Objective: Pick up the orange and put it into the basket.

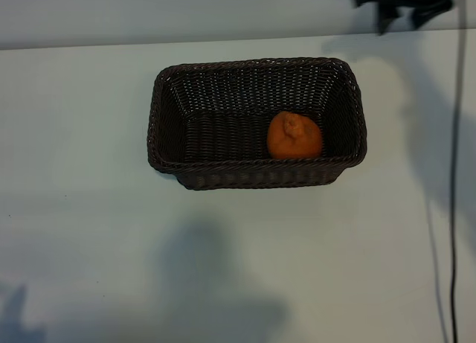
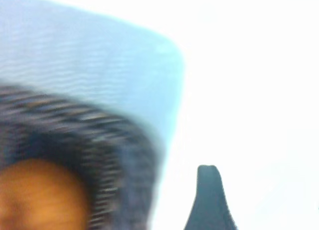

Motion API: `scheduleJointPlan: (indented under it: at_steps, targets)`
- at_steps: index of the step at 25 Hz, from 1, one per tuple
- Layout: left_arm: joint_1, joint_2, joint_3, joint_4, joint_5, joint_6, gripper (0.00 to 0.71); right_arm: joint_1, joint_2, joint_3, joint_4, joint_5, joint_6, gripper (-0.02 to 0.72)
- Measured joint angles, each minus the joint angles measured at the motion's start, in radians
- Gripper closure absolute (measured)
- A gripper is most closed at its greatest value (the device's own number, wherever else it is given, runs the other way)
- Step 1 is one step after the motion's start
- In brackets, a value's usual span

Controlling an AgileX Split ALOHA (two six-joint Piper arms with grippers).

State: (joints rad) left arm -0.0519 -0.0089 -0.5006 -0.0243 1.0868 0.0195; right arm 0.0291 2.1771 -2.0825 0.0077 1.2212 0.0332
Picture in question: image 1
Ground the dark brown wicker basket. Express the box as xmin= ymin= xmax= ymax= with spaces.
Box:
xmin=146 ymin=57 xmax=368 ymax=190

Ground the orange fruit with knobby stem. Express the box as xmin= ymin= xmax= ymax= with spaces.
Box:
xmin=266 ymin=110 xmax=324 ymax=161

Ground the thin black cable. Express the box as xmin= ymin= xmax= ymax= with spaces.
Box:
xmin=448 ymin=0 xmax=469 ymax=343

